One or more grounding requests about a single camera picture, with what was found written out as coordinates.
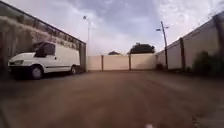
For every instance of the dark tree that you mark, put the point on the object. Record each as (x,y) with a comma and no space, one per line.
(142,48)

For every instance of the street lamp pole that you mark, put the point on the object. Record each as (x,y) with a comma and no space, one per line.
(88,33)

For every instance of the utility pole with lamp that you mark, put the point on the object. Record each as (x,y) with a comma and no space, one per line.
(164,41)

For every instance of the white van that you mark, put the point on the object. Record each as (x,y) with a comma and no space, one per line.
(46,59)

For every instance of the robot's own part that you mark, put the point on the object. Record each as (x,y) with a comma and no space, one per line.
(149,126)

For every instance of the dark bush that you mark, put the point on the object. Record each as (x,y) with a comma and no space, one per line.
(208,63)

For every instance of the pale panelled concrete wall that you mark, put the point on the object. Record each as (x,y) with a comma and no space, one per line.
(140,62)

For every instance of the overgrown wall with fence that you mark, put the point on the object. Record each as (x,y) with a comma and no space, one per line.
(23,36)

